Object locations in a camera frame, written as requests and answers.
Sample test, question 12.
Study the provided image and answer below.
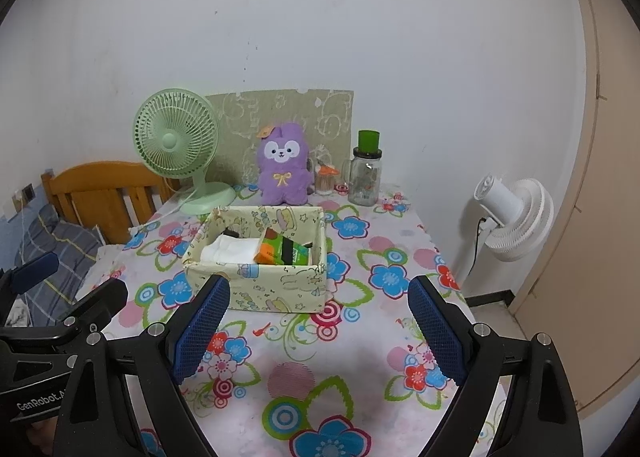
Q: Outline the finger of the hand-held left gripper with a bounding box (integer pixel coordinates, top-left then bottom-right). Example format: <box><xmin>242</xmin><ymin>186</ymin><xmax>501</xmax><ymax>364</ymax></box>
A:
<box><xmin>54</xmin><ymin>279</ymin><xmax>128</xmax><ymax>345</ymax></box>
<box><xmin>0</xmin><ymin>252</ymin><xmax>60</xmax><ymax>298</ymax></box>

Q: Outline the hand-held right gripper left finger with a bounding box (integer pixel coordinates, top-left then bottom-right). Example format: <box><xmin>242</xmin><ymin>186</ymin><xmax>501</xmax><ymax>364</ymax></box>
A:
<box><xmin>52</xmin><ymin>274</ymin><xmax>232</xmax><ymax>457</ymax></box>

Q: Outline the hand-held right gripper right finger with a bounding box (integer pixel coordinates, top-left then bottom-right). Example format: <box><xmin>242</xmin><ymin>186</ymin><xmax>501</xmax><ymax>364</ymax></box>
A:
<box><xmin>407</xmin><ymin>275</ymin><xmax>586</xmax><ymax>457</ymax></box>

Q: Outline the yellow-green cartoon storage box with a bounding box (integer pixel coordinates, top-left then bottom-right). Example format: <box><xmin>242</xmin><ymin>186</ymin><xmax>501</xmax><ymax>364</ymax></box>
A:
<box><xmin>182</xmin><ymin>205</ymin><xmax>329</xmax><ymax>313</ymax></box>

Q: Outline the pink white tissue pack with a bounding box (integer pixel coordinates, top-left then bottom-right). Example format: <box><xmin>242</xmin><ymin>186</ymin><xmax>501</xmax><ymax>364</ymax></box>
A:
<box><xmin>221</xmin><ymin>237</ymin><xmax>263</xmax><ymax>266</ymax></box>

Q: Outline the green orange tissue packet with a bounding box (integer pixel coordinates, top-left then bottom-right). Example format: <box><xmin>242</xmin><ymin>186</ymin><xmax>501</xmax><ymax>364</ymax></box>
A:
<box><xmin>253</xmin><ymin>228</ymin><xmax>313</xmax><ymax>268</ymax></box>

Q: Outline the grey plaid pillow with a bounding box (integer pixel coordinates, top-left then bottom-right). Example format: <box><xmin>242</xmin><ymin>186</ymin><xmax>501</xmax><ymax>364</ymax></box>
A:
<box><xmin>10</xmin><ymin>203</ymin><xmax>103</xmax><ymax>328</ymax></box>

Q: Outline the floral tablecloth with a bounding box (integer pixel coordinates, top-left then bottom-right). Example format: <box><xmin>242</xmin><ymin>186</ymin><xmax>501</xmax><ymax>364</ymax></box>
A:
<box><xmin>102</xmin><ymin>182</ymin><xmax>506</xmax><ymax>457</ymax></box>

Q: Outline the wooden chair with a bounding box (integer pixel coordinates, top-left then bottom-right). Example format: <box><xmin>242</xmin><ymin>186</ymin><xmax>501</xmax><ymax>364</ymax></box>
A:
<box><xmin>41</xmin><ymin>161</ymin><xmax>176</xmax><ymax>245</ymax></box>

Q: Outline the white standing fan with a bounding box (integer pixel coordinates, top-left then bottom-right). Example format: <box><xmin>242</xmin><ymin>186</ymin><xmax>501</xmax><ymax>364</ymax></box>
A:
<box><xmin>457</xmin><ymin>174</ymin><xmax>555</xmax><ymax>298</ymax></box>

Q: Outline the purple plush toy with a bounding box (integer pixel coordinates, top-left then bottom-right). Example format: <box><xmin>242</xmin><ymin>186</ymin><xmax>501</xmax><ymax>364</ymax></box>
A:
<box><xmin>256</xmin><ymin>122</ymin><xmax>313</xmax><ymax>206</ymax></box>

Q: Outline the green desk fan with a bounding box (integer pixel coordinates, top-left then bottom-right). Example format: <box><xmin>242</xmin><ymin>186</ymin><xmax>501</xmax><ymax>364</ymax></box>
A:
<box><xmin>132</xmin><ymin>87</ymin><xmax>237</xmax><ymax>216</ymax></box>

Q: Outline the toothpick jar with orange lid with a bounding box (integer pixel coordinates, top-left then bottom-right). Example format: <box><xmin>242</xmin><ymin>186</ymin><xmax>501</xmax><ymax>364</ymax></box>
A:
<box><xmin>315</xmin><ymin>165</ymin><xmax>337</xmax><ymax>196</ymax></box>

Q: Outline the beige door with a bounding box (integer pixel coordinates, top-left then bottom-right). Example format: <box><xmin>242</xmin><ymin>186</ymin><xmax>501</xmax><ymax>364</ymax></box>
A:
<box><xmin>505</xmin><ymin>0</ymin><xmax>640</xmax><ymax>420</ymax></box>

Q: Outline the cartoon patterned board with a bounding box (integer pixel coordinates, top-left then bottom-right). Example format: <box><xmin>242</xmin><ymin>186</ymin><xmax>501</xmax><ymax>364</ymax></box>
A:
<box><xmin>205</xmin><ymin>89</ymin><xmax>356</xmax><ymax>185</ymax></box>

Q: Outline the black fan power cable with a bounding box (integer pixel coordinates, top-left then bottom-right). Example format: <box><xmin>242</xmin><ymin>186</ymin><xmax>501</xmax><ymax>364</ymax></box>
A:
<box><xmin>471</xmin><ymin>218</ymin><xmax>489</xmax><ymax>278</ymax></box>

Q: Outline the white fan power cable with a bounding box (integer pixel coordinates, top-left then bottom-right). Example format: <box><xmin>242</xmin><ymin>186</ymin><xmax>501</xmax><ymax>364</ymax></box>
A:
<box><xmin>129</xmin><ymin>189</ymin><xmax>193</xmax><ymax>230</ymax></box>

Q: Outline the glass jar with handle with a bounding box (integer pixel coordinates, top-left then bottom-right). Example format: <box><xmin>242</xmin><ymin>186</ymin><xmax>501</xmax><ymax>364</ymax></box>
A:
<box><xmin>341</xmin><ymin>147</ymin><xmax>383</xmax><ymax>208</ymax></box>

